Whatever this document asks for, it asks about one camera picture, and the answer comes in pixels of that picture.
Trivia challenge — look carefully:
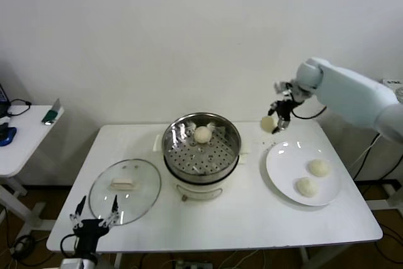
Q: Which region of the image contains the stainless steel steamer basket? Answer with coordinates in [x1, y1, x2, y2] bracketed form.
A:
[153, 112, 252, 185]

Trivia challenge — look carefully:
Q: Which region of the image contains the black wall cable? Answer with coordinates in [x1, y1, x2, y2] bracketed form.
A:
[353, 142, 403, 182]

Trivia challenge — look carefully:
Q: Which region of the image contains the dark laptop computer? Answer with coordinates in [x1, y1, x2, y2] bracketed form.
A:
[0, 81, 10, 118]

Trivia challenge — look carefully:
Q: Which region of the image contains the round glass pot lid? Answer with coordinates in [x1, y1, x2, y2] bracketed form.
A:
[88, 158, 162, 226]

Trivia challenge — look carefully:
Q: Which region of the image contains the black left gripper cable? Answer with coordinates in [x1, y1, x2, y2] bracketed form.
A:
[60, 232, 81, 259]

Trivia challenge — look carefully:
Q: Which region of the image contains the black floor cable bundle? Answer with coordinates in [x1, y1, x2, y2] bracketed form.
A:
[11, 233, 37, 260]

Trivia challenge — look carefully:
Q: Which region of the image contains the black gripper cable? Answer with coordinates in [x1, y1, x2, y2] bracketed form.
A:
[291, 106, 328, 120]
[60, 232, 81, 259]

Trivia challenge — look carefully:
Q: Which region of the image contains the blue computer mouse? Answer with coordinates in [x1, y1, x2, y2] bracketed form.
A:
[0, 125, 18, 147]

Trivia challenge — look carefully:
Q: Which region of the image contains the white electric cooking pot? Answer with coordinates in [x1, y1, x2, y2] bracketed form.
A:
[163, 152, 249, 203]

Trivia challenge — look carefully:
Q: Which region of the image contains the white round plate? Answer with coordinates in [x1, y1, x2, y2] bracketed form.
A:
[260, 140, 343, 207]

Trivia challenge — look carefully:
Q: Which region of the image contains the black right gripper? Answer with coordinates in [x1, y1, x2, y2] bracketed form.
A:
[268, 100, 295, 135]

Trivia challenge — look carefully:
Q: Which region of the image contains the white steamed baozi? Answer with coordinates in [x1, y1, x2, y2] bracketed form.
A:
[307, 159, 331, 178]
[193, 125, 211, 144]
[295, 176, 319, 198]
[260, 115, 280, 134]

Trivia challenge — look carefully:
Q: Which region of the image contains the white side table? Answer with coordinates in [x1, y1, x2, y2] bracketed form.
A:
[0, 104, 65, 235]

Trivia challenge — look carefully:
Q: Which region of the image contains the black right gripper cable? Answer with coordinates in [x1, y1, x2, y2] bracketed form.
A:
[291, 106, 328, 120]

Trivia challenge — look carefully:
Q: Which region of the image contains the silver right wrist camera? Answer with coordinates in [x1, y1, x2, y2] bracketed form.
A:
[273, 80, 312, 101]

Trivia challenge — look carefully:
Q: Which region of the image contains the black cable with plug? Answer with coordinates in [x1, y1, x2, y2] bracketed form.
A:
[6, 98, 33, 117]

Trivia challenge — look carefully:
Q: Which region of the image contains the green handled metal scraper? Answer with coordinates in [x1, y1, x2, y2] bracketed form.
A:
[41, 98, 62, 125]

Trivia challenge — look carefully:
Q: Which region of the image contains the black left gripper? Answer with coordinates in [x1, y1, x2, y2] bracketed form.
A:
[69, 195, 120, 256]

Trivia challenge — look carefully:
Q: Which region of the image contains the white wall cable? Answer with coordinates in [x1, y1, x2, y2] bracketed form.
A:
[348, 133, 382, 172]

